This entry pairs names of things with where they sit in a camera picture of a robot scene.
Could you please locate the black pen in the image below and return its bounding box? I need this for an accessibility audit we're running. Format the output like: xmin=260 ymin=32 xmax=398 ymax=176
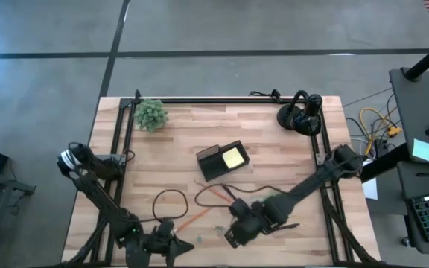
xmin=273 ymin=222 xmax=301 ymax=231

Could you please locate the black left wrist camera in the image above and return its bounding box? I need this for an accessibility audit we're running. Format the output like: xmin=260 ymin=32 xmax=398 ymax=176
xmin=158 ymin=219 xmax=176 ymax=236

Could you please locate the yellow sticky note pad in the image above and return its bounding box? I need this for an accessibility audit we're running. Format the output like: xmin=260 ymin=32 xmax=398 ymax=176
xmin=221 ymin=147 xmax=247 ymax=170

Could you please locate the grey cart table top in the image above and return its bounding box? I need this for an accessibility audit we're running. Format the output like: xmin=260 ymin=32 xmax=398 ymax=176
xmin=388 ymin=66 xmax=429 ymax=167

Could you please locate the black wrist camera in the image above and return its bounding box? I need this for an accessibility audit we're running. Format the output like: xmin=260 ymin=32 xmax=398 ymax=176
xmin=158 ymin=219 xmax=176 ymax=236
xmin=229 ymin=197 xmax=252 ymax=219

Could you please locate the yellow floor cable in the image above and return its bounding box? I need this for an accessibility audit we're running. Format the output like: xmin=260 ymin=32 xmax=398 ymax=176
xmin=359 ymin=106 xmax=403 ymax=156

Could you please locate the green plant in white pot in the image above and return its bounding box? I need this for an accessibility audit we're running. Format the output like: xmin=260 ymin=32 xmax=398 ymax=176
xmin=133 ymin=98 xmax=170 ymax=133

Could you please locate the white paper sheet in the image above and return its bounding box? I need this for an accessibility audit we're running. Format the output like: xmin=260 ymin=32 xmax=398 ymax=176
xmin=360 ymin=159 xmax=380 ymax=201

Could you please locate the black aluminium table frame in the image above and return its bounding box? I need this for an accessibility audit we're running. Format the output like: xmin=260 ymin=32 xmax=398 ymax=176
xmin=63 ymin=89 xmax=380 ymax=268

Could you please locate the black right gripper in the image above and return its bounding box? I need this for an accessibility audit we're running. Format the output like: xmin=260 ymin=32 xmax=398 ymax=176
xmin=224 ymin=200 xmax=276 ymax=249

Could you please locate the black lamp power cord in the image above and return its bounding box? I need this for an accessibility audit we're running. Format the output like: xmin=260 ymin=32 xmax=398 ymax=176
xmin=248 ymin=88 xmax=284 ymax=105

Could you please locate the black cart leg bar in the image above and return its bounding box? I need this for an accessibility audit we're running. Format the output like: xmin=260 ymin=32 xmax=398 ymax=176
xmin=358 ymin=142 xmax=413 ymax=184

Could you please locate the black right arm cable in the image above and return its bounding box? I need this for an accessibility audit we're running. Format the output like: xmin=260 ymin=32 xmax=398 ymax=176
xmin=193 ymin=182 xmax=292 ymax=210

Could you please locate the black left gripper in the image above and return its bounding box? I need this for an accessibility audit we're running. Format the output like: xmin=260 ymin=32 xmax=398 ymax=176
xmin=143 ymin=229 xmax=195 ymax=268

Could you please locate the grey equipment desk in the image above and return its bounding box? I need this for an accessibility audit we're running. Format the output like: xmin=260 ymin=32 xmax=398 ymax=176
xmin=395 ymin=159 xmax=429 ymax=258

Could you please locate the black mesh desk organizer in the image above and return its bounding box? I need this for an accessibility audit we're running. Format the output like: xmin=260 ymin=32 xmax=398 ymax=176
xmin=195 ymin=139 xmax=251 ymax=183

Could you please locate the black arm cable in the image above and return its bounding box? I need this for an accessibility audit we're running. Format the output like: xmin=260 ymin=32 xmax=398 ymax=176
xmin=193 ymin=182 xmax=292 ymax=210
xmin=151 ymin=188 xmax=190 ymax=225

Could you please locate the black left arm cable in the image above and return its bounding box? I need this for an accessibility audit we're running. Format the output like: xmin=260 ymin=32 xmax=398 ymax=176
xmin=151 ymin=188 xmax=190 ymax=225

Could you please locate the light blue sticky note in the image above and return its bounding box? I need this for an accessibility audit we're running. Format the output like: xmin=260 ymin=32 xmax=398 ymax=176
xmin=411 ymin=138 xmax=429 ymax=164

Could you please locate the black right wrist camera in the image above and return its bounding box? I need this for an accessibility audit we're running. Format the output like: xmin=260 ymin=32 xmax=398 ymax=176
xmin=229 ymin=197 xmax=252 ymax=219

